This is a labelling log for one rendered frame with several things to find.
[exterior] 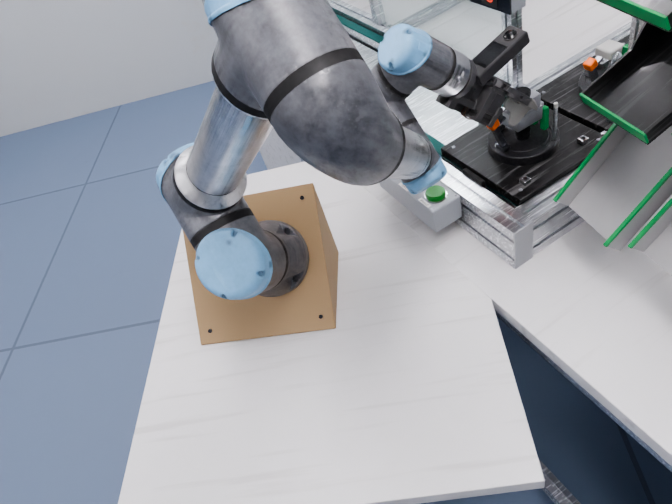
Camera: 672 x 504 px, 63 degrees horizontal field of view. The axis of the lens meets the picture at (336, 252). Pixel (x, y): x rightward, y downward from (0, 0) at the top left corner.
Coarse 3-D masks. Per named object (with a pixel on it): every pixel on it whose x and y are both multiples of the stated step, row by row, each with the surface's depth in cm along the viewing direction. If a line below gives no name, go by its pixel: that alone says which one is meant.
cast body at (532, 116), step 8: (520, 88) 105; (528, 88) 104; (536, 96) 104; (504, 112) 108; (528, 112) 105; (536, 112) 107; (504, 120) 109; (528, 120) 107; (536, 120) 108; (512, 128) 108; (520, 128) 107
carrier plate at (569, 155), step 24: (552, 120) 116; (456, 144) 118; (480, 144) 116; (576, 144) 109; (480, 168) 111; (504, 168) 110; (528, 168) 108; (552, 168) 106; (504, 192) 106; (528, 192) 104
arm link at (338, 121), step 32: (352, 64) 52; (288, 96) 52; (320, 96) 51; (352, 96) 52; (288, 128) 54; (320, 128) 52; (352, 128) 53; (384, 128) 56; (416, 128) 91; (320, 160) 56; (352, 160) 55; (384, 160) 58; (416, 160) 76; (416, 192) 92
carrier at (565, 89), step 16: (608, 48) 125; (624, 48) 115; (608, 64) 121; (560, 80) 124; (576, 80) 123; (544, 96) 122; (560, 96) 121; (576, 96) 119; (560, 112) 119; (576, 112) 116; (592, 112) 114; (592, 128) 113; (608, 128) 110
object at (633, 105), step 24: (648, 24) 77; (648, 48) 80; (624, 72) 81; (648, 72) 78; (600, 96) 81; (624, 96) 79; (648, 96) 76; (624, 120) 75; (648, 120) 75; (648, 144) 74
